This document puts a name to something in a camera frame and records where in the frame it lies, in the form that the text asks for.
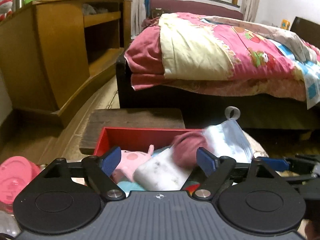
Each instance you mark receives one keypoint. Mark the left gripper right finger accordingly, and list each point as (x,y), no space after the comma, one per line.
(217,171)

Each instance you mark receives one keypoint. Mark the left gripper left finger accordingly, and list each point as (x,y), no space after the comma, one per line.
(98,171)

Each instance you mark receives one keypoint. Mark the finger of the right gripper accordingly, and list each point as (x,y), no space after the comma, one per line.
(279,165)

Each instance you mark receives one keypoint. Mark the dark red round plush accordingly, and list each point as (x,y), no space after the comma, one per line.
(184,148)

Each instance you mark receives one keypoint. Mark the pink pig plush toy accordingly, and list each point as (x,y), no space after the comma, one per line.
(130,161)

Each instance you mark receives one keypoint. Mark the floral tablecloth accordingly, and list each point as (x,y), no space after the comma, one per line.
(252,148)

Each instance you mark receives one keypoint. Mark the red cardboard box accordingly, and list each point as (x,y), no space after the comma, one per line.
(136,139)

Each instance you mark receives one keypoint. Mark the pink milk tea cup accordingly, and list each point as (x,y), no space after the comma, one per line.
(16,173)

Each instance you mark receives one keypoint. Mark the glass coffee jar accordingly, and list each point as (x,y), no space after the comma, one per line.
(8,224)

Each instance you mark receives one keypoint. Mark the pink floral quilt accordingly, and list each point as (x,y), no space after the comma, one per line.
(225,57)

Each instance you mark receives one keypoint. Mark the wooden desk cabinet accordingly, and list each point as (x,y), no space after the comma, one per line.
(55,54)

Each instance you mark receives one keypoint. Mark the red santa doll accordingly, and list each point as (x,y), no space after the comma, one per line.
(5,9)

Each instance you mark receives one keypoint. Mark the dark bed frame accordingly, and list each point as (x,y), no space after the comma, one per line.
(258,111)

